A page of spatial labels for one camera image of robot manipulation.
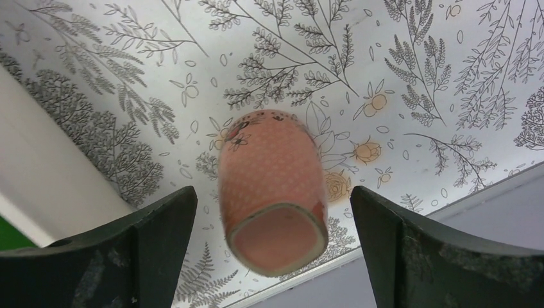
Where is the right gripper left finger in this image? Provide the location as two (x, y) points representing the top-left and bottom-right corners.
(1, 186), (198, 308)

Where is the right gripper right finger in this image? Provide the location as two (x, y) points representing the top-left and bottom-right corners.
(350, 186), (543, 307)

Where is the small pink mug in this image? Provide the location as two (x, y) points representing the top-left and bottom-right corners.
(218, 109), (329, 277)

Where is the white rectangular basin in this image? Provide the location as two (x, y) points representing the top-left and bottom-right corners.
(1, 69), (132, 247)

